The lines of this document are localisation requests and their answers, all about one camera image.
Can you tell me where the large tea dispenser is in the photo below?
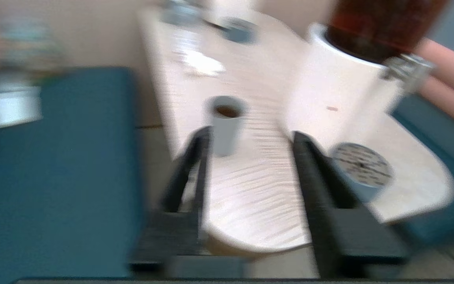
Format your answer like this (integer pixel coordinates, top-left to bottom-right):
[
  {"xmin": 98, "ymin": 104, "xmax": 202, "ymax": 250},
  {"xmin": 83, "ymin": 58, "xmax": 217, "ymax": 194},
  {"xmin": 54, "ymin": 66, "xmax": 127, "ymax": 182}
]
[{"xmin": 284, "ymin": 0, "xmax": 450, "ymax": 156}]

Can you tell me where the folded white napkin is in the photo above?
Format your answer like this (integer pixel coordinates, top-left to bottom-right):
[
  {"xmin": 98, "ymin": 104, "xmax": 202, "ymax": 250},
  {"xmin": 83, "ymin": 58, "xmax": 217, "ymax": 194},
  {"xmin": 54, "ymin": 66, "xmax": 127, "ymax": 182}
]
[{"xmin": 0, "ymin": 86, "xmax": 43, "ymax": 131}]

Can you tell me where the small round drip tray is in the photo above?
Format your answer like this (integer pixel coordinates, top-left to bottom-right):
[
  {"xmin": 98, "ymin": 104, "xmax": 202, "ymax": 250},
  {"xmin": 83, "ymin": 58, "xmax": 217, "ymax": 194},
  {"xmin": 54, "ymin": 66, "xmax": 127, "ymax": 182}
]
[{"xmin": 222, "ymin": 17, "xmax": 257, "ymax": 44}]

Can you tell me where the shiny snack bag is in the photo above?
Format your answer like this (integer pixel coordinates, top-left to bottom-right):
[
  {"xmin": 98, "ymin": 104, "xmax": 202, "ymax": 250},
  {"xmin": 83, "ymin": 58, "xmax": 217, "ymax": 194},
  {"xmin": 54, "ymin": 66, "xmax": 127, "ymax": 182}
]
[{"xmin": 0, "ymin": 20, "xmax": 63, "ymax": 79}]

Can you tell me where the blue-grey tissue box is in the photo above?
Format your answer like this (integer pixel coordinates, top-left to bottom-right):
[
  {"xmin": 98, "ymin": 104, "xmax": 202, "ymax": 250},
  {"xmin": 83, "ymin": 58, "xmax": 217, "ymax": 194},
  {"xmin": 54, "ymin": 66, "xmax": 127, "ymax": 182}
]
[{"xmin": 161, "ymin": 0, "xmax": 205, "ymax": 25}]

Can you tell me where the crumpled white tissue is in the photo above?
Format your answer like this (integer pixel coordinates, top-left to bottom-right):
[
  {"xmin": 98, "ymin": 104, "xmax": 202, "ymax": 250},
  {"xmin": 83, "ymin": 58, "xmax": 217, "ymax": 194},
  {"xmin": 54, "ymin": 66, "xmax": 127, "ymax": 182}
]
[{"xmin": 181, "ymin": 50, "xmax": 226, "ymax": 78}]

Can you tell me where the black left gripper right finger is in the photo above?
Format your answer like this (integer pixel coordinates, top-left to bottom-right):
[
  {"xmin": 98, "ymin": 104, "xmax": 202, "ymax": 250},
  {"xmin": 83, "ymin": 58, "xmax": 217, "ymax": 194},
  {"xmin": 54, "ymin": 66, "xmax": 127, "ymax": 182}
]
[{"xmin": 292, "ymin": 131, "xmax": 409, "ymax": 280}]

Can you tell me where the round blue-grey perforated drip tray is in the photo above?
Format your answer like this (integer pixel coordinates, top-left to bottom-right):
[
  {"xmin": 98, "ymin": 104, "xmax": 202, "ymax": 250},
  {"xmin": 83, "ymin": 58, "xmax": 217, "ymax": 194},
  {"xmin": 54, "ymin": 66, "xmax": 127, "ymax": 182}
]
[{"xmin": 331, "ymin": 143, "xmax": 395, "ymax": 204}]

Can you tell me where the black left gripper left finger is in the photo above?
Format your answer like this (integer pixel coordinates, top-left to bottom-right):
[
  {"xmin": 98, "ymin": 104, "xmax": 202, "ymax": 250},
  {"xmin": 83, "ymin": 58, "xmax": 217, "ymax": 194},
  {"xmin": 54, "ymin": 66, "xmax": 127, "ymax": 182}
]
[{"xmin": 130, "ymin": 125, "xmax": 212, "ymax": 273}]

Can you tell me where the grey cup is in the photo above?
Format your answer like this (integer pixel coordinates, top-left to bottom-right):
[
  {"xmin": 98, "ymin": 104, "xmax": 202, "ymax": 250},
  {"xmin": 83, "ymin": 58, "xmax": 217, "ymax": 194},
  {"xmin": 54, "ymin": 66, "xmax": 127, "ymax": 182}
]
[{"xmin": 207, "ymin": 95, "xmax": 248, "ymax": 158}]

